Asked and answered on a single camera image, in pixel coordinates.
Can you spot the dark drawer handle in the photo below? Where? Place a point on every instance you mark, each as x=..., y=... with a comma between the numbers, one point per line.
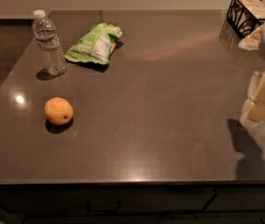
x=103, y=208

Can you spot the black wire basket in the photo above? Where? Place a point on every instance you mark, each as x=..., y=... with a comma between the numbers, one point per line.
x=244, y=16

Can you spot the clear plastic water bottle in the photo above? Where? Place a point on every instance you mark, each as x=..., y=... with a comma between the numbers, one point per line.
x=47, y=39

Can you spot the green chip bag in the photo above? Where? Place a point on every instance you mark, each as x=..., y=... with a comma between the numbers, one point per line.
x=96, y=46

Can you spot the orange fruit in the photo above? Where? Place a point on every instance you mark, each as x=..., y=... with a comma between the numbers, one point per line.
x=58, y=111

